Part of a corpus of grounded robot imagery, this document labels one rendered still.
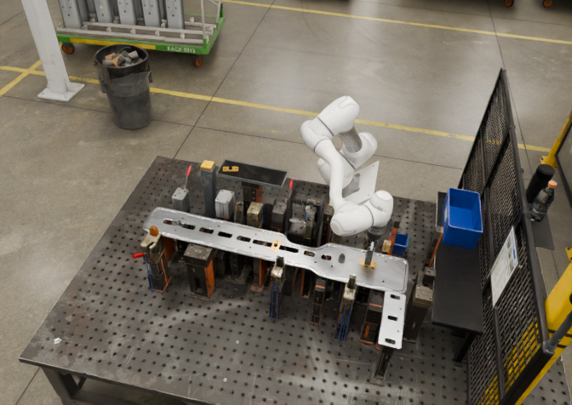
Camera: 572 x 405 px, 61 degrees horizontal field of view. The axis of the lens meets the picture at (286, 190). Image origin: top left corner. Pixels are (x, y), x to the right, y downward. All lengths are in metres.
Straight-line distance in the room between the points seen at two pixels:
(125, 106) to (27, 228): 1.48
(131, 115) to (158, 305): 2.73
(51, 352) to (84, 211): 1.87
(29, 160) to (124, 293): 2.55
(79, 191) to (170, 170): 1.30
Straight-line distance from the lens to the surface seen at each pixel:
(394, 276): 2.45
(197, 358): 2.49
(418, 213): 3.25
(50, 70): 5.82
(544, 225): 2.32
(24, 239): 4.28
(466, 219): 2.80
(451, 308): 2.38
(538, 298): 1.86
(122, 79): 4.81
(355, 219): 2.05
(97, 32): 6.52
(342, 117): 2.43
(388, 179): 4.56
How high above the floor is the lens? 2.86
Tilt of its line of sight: 42 degrees down
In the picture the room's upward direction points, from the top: 3 degrees clockwise
